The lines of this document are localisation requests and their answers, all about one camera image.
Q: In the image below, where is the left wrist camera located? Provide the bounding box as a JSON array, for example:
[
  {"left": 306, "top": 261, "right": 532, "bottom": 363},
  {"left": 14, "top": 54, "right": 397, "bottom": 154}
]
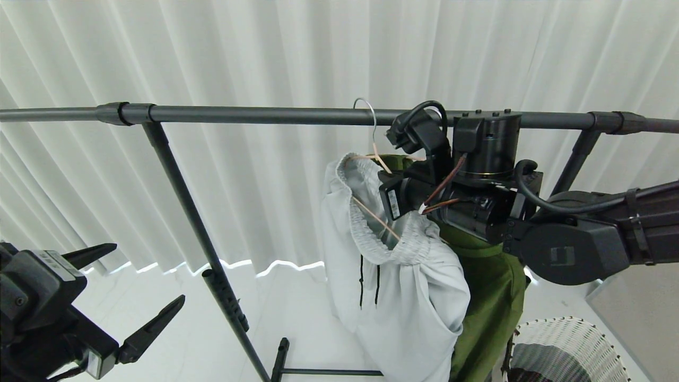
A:
[{"left": 0, "top": 249, "right": 88, "bottom": 332}]

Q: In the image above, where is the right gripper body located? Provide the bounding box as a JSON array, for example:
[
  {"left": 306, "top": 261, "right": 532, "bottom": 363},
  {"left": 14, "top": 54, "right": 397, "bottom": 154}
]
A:
[{"left": 378, "top": 170, "right": 450, "bottom": 222}]

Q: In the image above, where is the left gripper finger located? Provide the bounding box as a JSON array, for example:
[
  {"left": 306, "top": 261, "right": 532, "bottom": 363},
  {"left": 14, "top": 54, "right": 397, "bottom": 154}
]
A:
[
  {"left": 63, "top": 243, "right": 118, "bottom": 270},
  {"left": 118, "top": 295, "right": 186, "bottom": 364}
]

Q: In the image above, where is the black cable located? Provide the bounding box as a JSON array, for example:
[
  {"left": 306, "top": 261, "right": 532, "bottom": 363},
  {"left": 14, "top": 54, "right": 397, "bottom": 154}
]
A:
[{"left": 395, "top": 101, "right": 629, "bottom": 215}]

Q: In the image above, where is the pale grey garment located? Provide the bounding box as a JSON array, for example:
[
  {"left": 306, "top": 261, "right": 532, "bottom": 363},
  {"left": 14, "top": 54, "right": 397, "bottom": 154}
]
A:
[{"left": 321, "top": 153, "right": 471, "bottom": 382}]

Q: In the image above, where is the green t-shirt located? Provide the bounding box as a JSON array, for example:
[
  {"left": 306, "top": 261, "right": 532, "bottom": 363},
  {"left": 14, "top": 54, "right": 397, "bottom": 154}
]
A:
[{"left": 379, "top": 154, "right": 528, "bottom": 382}]

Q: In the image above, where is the white curtain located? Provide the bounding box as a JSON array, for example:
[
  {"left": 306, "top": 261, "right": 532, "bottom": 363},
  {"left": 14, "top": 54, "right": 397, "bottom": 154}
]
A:
[{"left": 0, "top": 0, "right": 679, "bottom": 276}]

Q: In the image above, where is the white laundry basket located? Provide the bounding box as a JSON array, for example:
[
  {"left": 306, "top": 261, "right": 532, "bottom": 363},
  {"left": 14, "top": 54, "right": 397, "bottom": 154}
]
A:
[{"left": 501, "top": 317, "right": 632, "bottom": 382}]

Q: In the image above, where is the black clothes rack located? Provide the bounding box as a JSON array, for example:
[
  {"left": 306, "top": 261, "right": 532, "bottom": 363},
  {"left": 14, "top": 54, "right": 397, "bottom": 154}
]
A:
[{"left": 0, "top": 102, "right": 679, "bottom": 382}]

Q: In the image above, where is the pink clothes hanger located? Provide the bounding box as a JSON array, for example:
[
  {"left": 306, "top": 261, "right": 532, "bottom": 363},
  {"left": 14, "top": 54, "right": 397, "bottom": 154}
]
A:
[{"left": 350, "top": 98, "right": 402, "bottom": 240}]

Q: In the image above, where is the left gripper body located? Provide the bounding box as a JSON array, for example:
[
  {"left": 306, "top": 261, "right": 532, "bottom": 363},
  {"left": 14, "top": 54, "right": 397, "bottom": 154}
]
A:
[{"left": 61, "top": 308, "right": 121, "bottom": 380}]

